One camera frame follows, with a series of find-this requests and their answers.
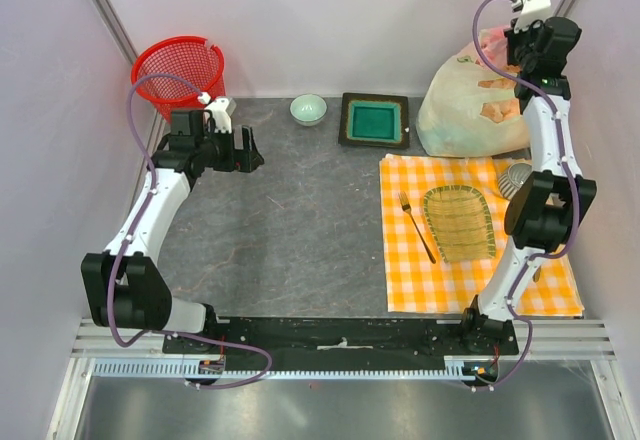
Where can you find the red mesh trash bin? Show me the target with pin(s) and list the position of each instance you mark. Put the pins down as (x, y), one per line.
(179, 68)

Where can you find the gold knife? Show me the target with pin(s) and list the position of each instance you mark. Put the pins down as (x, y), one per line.
(536, 274)

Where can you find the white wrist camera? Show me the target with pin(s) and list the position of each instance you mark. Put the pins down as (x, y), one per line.
(528, 12)
(220, 110)

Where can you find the woven bamboo tray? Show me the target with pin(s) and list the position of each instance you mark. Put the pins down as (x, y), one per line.
(460, 222)

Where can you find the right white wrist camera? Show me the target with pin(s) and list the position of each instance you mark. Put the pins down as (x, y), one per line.
(528, 12)

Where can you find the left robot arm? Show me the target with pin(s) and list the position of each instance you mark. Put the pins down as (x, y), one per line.
(123, 285)

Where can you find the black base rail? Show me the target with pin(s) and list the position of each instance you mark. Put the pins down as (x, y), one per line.
(359, 345)

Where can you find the grey ribbed cup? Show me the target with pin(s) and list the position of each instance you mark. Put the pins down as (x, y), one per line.
(513, 178)

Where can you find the square green glazed plate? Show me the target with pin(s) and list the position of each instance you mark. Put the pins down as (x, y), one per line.
(374, 120)

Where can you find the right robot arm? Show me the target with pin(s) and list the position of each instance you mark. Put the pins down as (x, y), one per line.
(543, 216)

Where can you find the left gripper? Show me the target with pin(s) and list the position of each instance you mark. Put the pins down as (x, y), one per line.
(246, 160)

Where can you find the gold fork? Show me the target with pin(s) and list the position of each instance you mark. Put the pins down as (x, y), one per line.
(407, 209)

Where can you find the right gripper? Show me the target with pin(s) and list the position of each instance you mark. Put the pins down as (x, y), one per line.
(512, 37)

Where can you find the small celadon bowl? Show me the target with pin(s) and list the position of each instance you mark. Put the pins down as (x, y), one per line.
(308, 109)

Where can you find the large yellowish plastic bag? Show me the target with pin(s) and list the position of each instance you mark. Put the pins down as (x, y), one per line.
(469, 110)

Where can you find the yellow checkered cloth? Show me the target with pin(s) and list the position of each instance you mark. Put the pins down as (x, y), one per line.
(413, 283)

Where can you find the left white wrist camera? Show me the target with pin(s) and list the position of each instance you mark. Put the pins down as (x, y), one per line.
(220, 110)

